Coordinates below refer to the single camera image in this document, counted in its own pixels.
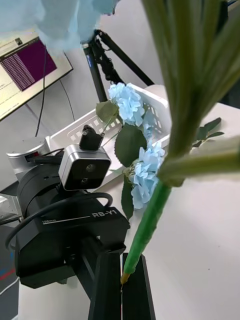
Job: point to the pale blue artificial flower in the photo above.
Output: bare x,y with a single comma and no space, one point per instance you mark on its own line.
127,102
150,225
147,175

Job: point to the large computer screen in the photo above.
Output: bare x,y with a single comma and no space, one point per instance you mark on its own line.
30,65

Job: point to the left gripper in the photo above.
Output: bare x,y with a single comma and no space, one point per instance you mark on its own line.
62,245

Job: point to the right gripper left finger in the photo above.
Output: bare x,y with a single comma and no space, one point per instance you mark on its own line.
107,295

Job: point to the loose green leaf twig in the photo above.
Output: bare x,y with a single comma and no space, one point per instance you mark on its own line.
212,123

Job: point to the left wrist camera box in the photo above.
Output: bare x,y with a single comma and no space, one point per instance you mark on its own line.
85,170

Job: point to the black tripod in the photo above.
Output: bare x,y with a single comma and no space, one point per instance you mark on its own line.
96,72

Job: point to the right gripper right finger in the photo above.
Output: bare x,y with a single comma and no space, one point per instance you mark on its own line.
137,300

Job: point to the shallow white box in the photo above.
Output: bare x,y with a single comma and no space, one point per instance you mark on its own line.
75,130

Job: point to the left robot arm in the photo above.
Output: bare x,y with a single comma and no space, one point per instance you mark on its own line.
27,150

